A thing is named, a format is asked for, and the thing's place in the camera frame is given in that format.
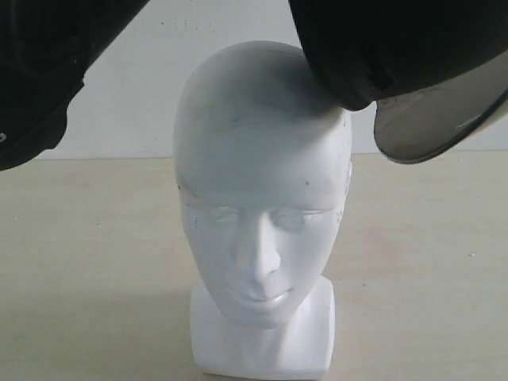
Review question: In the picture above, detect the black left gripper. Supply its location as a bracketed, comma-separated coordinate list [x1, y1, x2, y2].
[1, 0, 147, 171]

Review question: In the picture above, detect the black helmet with tinted visor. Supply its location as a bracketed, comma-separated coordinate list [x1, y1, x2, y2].
[289, 0, 507, 164]

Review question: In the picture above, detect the white mannequin head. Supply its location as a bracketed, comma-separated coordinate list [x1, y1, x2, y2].
[174, 41, 352, 369]

